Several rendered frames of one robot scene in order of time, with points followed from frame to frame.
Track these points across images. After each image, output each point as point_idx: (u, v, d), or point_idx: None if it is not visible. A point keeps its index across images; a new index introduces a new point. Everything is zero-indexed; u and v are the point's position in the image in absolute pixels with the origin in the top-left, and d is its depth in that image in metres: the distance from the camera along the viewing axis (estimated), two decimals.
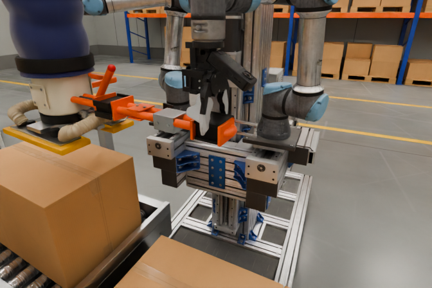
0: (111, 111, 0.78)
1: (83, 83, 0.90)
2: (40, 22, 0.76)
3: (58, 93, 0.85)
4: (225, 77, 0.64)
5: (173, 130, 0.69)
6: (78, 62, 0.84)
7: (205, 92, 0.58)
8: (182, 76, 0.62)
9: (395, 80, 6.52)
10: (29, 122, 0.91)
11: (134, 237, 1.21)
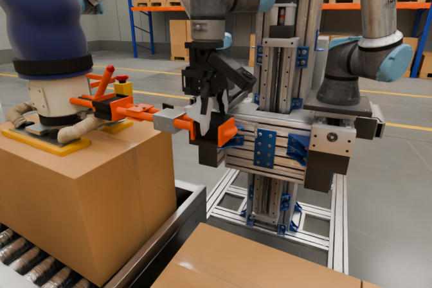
0: (110, 112, 0.77)
1: (82, 84, 0.90)
2: (36, 23, 0.75)
3: (56, 94, 0.85)
4: (224, 77, 0.64)
5: (173, 131, 0.69)
6: (76, 62, 0.83)
7: (206, 92, 0.58)
8: (181, 76, 0.62)
9: (409, 72, 6.33)
10: (28, 123, 0.91)
11: (172, 224, 1.01)
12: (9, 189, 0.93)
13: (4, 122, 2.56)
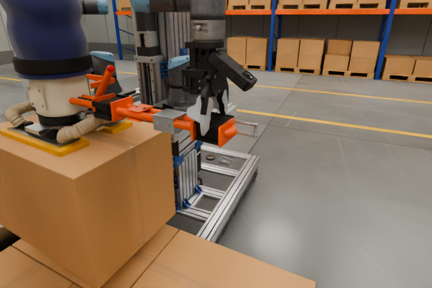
0: (110, 112, 0.77)
1: (82, 84, 0.90)
2: (37, 22, 0.75)
3: (56, 94, 0.85)
4: (225, 77, 0.64)
5: (173, 131, 0.69)
6: (76, 62, 0.83)
7: (206, 92, 0.58)
8: (182, 76, 0.62)
9: (373, 74, 6.69)
10: (27, 123, 0.90)
11: None
12: (7, 189, 0.92)
13: None
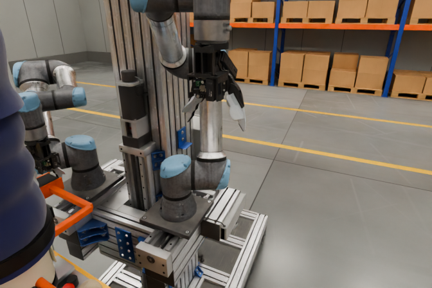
0: None
1: (37, 267, 0.64)
2: None
3: None
4: None
5: None
6: (22, 256, 0.57)
7: (238, 85, 0.61)
8: (217, 85, 0.54)
9: (381, 92, 6.40)
10: None
11: None
12: None
13: None
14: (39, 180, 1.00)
